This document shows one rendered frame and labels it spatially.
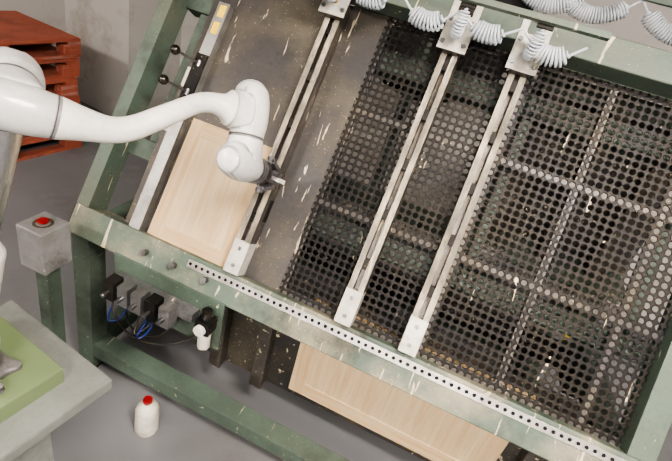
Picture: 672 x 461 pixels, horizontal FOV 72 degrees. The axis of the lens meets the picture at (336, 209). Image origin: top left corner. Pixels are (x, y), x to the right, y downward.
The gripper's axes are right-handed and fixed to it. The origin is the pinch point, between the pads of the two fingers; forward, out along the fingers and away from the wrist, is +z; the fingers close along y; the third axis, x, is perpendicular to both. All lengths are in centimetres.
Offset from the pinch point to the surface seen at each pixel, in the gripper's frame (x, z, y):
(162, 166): 48.0, 3.9, -11.8
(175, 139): 47.3, 4.0, -0.1
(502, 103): -62, 3, 52
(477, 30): -47, -12, 66
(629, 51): -92, 0, 78
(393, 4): -15, -1, 72
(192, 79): 50, 3, 24
